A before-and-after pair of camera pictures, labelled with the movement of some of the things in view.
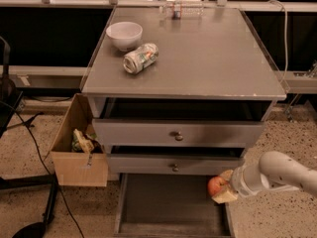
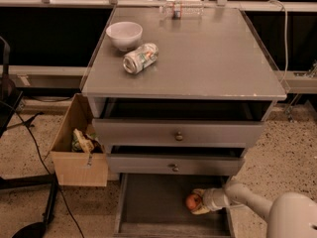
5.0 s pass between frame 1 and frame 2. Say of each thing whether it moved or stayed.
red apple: moved
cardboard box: stayed
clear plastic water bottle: stayed
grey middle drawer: stayed
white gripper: moved
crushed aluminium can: stayed
